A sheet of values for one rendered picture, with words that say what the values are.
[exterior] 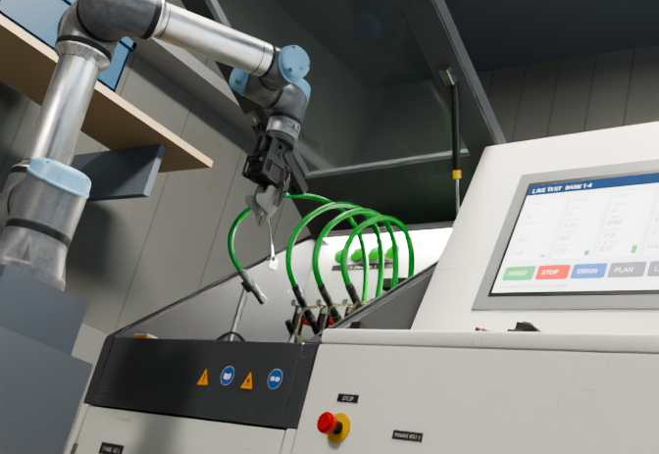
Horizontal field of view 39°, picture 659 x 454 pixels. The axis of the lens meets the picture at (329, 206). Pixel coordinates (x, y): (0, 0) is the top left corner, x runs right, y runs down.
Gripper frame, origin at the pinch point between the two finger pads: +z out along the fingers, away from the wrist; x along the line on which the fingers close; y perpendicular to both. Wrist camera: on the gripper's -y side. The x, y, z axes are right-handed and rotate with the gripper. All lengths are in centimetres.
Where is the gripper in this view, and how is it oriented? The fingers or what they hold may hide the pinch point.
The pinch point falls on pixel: (263, 222)
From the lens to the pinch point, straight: 210.4
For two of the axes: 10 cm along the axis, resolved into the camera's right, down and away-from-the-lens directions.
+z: -2.4, 9.0, -3.6
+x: 7.2, -0.8, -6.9
